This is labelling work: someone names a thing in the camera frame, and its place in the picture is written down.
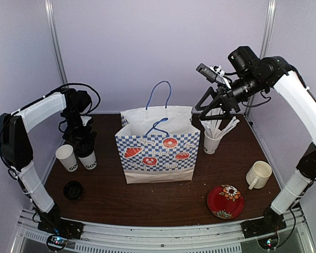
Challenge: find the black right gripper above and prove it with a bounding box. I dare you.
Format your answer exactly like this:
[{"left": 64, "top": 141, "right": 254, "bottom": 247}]
[{"left": 196, "top": 71, "right": 268, "bottom": 120}]

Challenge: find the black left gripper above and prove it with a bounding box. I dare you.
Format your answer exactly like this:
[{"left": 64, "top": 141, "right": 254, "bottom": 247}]
[{"left": 62, "top": 107, "right": 97, "bottom": 149}]

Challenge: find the white paper coffee cup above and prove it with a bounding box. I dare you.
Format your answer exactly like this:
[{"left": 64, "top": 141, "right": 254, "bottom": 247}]
[{"left": 79, "top": 152, "right": 97, "bottom": 170}]

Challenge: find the blue checkered paper bag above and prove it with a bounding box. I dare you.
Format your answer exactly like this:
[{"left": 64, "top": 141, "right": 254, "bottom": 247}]
[{"left": 114, "top": 81, "right": 201, "bottom": 184}]

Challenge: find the black plastic cup lid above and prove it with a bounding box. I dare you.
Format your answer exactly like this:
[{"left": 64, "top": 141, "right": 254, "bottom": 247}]
[{"left": 74, "top": 143, "right": 94, "bottom": 158}]

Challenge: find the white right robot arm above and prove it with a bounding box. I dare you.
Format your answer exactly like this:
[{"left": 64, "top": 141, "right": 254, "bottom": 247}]
[{"left": 195, "top": 46, "right": 316, "bottom": 233}]

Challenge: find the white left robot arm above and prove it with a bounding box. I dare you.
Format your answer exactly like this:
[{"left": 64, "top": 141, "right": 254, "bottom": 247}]
[{"left": 0, "top": 84, "right": 97, "bottom": 234}]

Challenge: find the white cup holding straws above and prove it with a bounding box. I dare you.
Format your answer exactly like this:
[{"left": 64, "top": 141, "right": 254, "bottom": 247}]
[{"left": 203, "top": 132, "right": 221, "bottom": 154}]

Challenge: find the black plastic lid stack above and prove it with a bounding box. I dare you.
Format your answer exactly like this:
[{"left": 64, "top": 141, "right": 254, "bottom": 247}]
[{"left": 63, "top": 180, "right": 83, "bottom": 200}]

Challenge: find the cream ceramic mug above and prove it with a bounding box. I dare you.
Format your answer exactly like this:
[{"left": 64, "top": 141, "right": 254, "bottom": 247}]
[{"left": 245, "top": 161, "right": 272, "bottom": 190}]

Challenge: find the red floral plate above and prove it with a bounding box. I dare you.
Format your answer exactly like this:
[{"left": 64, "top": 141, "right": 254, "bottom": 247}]
[{"left": 206, "top": 184, "right": 245, "bottom": 220}]

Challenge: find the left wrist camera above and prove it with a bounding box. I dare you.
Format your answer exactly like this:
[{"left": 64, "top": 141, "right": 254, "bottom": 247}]
[{"left": 81, "top": 115, "right": 93, "bottom": 127}]

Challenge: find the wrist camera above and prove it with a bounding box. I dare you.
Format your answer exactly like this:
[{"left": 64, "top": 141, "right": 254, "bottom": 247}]
[
  {"left": 81, "top": 115, "right": 93, "bottom": 127},
  {"left": 196, "top": 63, "right": 231, "bottom": 89}
]

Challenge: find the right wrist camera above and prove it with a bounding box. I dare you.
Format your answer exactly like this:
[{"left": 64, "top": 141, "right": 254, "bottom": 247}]
[{"left": 196, "top": 63, "right": 231, "bottom": 89}]

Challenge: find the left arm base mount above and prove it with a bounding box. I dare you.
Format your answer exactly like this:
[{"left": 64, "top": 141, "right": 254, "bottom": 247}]
[{"left": 36, "top": 206, "right": 84, "bottom": 239}]

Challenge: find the aluminium front rail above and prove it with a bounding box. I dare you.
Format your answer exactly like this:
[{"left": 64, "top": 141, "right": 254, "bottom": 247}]
[{"left": 8, "top": 208, "right": 316, "bottom": 252}]

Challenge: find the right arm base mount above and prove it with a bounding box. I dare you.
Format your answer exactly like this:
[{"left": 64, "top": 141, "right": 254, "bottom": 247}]
[{"left": 241, "top": 207, "right": 287, "bottom": 238}]

